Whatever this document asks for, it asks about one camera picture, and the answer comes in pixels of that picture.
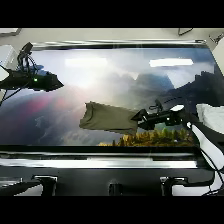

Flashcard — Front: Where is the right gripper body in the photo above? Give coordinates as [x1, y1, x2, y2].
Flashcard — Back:
[131, 108, 175, 131]

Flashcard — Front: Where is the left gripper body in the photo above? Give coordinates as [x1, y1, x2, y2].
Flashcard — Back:
[30, 71, 65, 93]

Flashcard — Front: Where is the olive green garment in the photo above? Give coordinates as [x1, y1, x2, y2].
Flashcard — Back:
[78, 101, 140, 136]

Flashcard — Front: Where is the white garment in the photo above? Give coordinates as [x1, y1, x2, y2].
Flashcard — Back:
[195, 103, 224, 135]

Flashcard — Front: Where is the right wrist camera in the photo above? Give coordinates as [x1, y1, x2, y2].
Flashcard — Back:
[148, 98, 165, 114]

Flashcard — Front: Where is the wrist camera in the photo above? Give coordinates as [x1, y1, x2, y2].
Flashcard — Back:
[17, 41, 38, 74]
[148, 98, 165, 114]

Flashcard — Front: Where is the black cable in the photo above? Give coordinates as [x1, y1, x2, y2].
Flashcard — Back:
[199, 145, 224, 196]
[0, 86, 25, 108]

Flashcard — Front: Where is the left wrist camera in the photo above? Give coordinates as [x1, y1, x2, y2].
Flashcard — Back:
[17, 41, 38, 74]

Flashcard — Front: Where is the silver frame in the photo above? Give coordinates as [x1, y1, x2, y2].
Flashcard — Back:
[0, 150, 224, 197]

